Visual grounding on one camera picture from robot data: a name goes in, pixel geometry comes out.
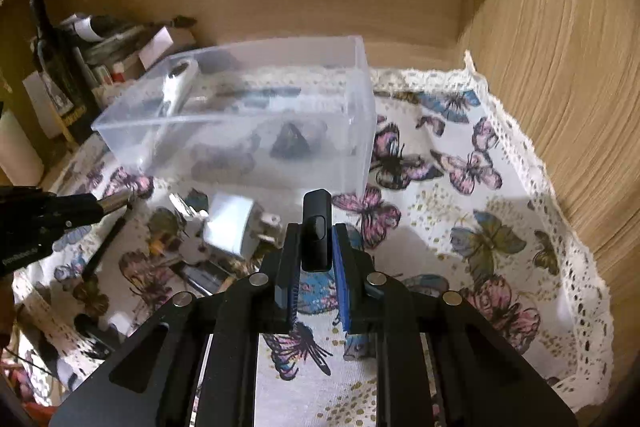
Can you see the dark wine bottle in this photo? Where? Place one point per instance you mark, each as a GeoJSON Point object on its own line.
{"type": "Point", "coordinates": [54, 51]}

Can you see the pink small box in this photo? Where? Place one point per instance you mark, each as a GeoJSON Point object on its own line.
{"type": "Point", "coordinates": [168, 40]}

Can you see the clear plastic storage box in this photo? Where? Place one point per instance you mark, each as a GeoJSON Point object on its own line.
{"type": "Point", "coordinates": [236, 108]}

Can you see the butterfly print lace cloth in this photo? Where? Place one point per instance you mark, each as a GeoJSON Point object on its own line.
{"type": "Point", "coordinates": [456, 200]}

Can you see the black pen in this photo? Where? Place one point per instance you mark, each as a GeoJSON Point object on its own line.
{"type": "Point", "coordinates": [206, 278]}

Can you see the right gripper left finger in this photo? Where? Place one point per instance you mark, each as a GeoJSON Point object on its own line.
{"type": "Point", "coordinates": [283, 270]}

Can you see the silver key bunch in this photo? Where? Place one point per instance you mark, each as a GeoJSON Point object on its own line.
{"type": "Point", "coordinates": [175, 232]}

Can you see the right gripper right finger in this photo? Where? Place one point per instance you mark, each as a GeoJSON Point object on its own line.
{"type": "Point", "coordinates": [360, 307]}

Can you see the white power plug adapter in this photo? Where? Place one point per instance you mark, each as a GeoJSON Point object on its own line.
{"type": "Point", "coordinates": [237, 225]}

